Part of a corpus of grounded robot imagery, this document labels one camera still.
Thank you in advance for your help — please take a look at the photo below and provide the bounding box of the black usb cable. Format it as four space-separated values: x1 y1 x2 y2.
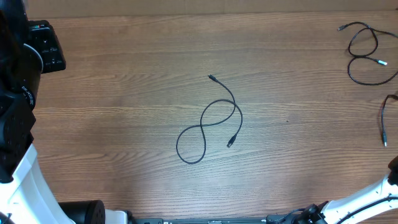
381 94 398 147
175 74 244 165

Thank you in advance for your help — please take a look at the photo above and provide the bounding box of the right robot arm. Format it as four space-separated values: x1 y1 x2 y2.
295 158 397 223

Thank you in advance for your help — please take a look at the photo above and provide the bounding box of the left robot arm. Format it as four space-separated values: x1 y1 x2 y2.
1 0 134 223

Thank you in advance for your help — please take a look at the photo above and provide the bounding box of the black cable silver plug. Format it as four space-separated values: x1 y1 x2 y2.
337 21 397 86

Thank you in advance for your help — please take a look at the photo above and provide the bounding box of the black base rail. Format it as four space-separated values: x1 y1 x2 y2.
132 214 296 224

